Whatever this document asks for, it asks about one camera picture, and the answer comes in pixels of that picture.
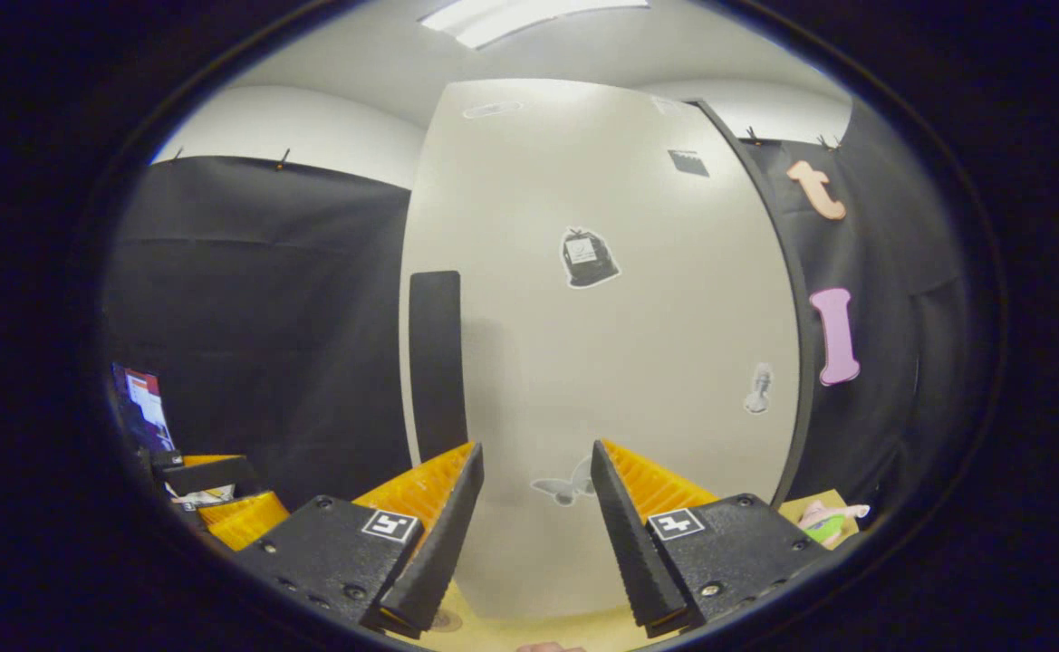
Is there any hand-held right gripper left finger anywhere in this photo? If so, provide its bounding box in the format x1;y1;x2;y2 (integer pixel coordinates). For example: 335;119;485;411
235;441;485;639

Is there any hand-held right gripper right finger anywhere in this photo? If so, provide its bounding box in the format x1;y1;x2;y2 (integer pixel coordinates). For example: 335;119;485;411
591;439;829;639

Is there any black cabinet door handle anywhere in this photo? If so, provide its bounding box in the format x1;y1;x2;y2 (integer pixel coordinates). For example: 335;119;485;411
409;270;468;465

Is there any light grey cabinet door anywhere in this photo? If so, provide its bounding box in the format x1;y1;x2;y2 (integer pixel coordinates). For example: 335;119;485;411
400;79;802;621

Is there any dark grey cabinet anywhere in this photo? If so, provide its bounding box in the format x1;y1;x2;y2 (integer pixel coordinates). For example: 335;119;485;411
692;98;817;508

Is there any computer monitor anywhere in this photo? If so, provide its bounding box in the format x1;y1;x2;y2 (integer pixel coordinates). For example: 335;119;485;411
112;364;177;454

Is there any black backdrop cloth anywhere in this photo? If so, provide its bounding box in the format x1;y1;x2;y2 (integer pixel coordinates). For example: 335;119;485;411
103;95;969;535

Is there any pink and green plush toy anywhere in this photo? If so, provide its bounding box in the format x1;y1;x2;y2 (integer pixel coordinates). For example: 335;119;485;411
796;501;871;547

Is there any large ceiling light panel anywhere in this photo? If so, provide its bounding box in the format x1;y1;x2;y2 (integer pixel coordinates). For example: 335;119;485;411
419;0;652;51

